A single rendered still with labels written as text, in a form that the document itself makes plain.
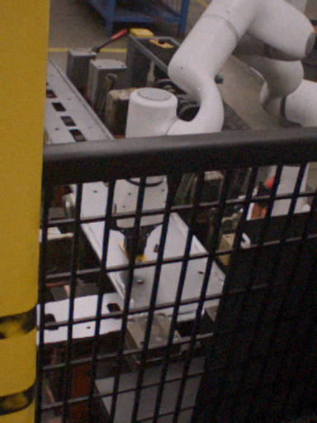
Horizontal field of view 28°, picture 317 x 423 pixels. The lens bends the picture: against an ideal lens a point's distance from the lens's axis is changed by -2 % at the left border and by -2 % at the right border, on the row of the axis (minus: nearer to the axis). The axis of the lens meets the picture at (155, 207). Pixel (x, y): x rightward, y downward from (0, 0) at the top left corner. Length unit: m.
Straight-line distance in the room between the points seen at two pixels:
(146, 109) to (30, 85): 0.80
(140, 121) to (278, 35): 0.42
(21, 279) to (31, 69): 0.12
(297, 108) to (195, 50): 0.62
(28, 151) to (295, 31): 1.13
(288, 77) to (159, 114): 0.57
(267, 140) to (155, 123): 0.60
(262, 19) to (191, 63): 0.24
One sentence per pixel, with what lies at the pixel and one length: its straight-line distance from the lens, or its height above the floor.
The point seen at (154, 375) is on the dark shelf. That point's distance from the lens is 1.01.
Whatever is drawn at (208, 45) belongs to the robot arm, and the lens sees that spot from 1.22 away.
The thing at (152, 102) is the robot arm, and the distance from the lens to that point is 1.10.
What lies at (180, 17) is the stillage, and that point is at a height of 0.20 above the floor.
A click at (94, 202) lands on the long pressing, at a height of 1.00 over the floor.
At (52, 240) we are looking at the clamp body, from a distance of 1.25.
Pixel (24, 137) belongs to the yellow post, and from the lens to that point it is 0.31.
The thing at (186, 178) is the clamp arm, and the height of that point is 1.06.
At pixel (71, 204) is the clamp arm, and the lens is 1.23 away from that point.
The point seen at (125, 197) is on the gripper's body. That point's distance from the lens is 1.18.
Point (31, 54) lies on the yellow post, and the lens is 0.29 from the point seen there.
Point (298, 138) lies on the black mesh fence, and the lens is 0.54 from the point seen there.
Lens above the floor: 1.75
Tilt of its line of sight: 31 degrees down
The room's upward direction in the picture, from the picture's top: 8 degrees clockwise
